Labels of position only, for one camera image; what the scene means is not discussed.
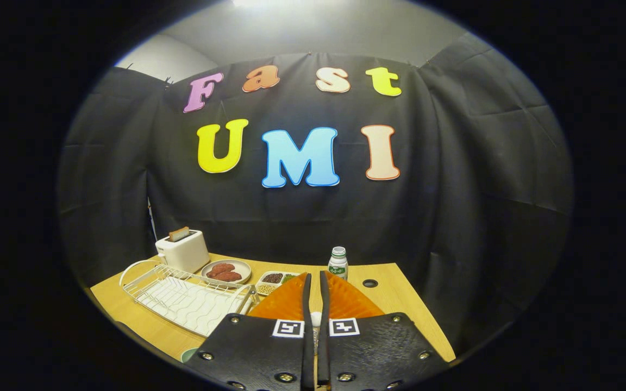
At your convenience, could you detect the white toaster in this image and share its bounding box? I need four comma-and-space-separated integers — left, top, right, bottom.
155, 229, 211, 274

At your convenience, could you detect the black backdrop cloth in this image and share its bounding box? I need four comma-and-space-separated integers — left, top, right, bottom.
58, 33, 574, 354

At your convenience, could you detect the beige round plate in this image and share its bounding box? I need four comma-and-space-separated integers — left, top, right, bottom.
201, 259, 252, 286

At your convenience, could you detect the white wire dish rack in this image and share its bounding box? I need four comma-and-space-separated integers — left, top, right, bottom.
119, 260, 259, 338

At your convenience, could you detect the white drink bottle green cap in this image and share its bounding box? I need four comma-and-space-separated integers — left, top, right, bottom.
328, 247, 349, 281

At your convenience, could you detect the white divided tray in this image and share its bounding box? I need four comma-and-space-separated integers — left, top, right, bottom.
255, 270, 300, 297

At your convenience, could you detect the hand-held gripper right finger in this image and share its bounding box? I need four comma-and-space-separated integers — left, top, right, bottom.
318, 270, 449, 391

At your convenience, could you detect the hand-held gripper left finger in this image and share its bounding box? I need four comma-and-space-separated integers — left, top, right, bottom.
185, 272, 315, 391

